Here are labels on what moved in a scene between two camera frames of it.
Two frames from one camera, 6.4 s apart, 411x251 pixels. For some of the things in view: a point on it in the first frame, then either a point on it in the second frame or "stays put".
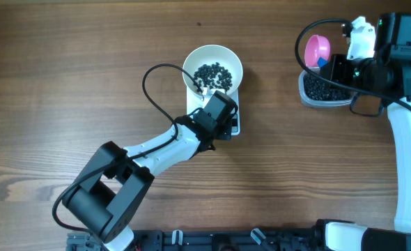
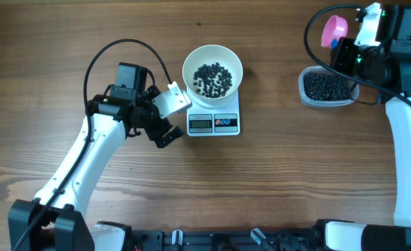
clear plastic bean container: (317, 91) stays put
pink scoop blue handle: (317, 51) -> (335, 27)
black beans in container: (317, 88) stays put
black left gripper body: (223, 133) -> (154, 126)
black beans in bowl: (214, 76) stays put
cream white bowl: (214, 67) stays put
